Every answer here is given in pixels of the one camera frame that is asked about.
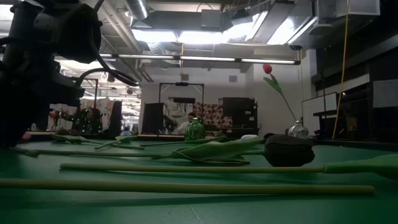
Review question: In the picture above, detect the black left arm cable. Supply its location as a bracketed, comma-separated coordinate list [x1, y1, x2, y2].
[74, 0, 140, 88]

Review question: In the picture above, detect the yellow hanging cable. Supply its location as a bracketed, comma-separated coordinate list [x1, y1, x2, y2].
[331, 0, 351, 140]

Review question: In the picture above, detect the black upright panel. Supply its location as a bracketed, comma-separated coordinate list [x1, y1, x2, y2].
[141, 102, 165, 135]

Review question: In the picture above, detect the black background rig frame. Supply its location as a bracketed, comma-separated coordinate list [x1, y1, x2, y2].
[158, 82, 205, 105]

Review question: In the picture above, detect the green glass vase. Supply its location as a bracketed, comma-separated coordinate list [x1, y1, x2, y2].
[184, 118, 206, 141]

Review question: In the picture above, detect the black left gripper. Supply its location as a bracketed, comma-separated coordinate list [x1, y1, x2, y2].
[0, 60, 85, 147]

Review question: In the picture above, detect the floral patterned cloth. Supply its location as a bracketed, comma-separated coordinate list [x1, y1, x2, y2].
[192, 102, 233, 128]

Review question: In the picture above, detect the black aluminium table frame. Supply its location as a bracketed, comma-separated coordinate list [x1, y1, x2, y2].
[0, 132, 398, 153]

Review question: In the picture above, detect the green table mat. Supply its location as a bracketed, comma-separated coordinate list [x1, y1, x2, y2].
[0, 138, 398, 224]

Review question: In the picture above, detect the overhead LED light bar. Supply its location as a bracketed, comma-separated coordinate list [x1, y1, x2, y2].
[98, 52, 302, 66]

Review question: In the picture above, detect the black cabinet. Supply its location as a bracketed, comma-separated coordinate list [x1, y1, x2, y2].
[222, 96, 259, 138]

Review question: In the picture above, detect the person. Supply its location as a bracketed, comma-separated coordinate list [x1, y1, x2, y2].
[177, 111, 197, 135]

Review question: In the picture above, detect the whiteboard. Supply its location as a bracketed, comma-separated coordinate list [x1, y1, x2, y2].
[302, 92, 339, 135]

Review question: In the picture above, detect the clear glass vase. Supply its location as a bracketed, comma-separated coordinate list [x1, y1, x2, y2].
[287, 120, 310, 140]

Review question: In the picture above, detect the white artificial tulip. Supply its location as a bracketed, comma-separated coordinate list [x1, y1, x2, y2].
[58, 154, 398, 180]
[228, 134, 265, 146]
[94, 130, 139, 151]

